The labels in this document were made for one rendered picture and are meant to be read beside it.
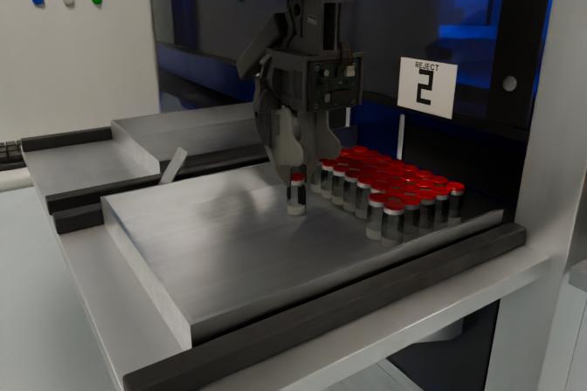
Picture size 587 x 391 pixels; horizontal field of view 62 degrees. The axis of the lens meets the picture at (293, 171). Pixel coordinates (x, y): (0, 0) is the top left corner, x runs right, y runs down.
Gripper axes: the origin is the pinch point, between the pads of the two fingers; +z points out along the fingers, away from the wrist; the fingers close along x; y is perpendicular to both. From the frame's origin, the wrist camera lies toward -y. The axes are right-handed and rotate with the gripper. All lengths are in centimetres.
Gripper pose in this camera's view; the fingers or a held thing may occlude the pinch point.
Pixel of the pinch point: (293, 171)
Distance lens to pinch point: 55.7
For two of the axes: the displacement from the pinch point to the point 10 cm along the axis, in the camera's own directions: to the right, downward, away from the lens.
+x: 8.4, -1.9, 5.1
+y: 5.4, 2.9, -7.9
